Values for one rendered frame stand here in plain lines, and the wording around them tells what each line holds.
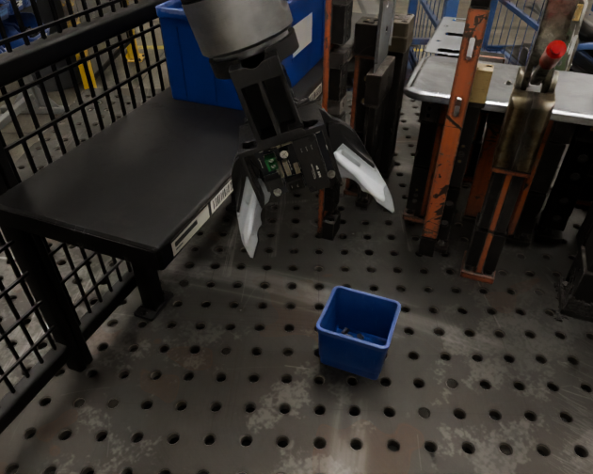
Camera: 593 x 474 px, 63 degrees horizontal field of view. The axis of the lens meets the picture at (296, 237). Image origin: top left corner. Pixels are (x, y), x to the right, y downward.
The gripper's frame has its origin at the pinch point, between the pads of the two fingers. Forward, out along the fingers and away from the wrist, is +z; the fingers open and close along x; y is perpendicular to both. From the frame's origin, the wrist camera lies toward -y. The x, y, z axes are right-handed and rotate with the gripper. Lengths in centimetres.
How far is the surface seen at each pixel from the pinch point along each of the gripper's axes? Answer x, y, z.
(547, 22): 36.6, -25.2, -4.6
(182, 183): -13.6, -8.5, -6.6
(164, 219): -14.9, -1.8, -6.2
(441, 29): 38, -75, 6
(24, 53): -24.9, -15.7, -24.1
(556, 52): 32.7, -15.5, -4.0
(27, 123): -164, -260, 26
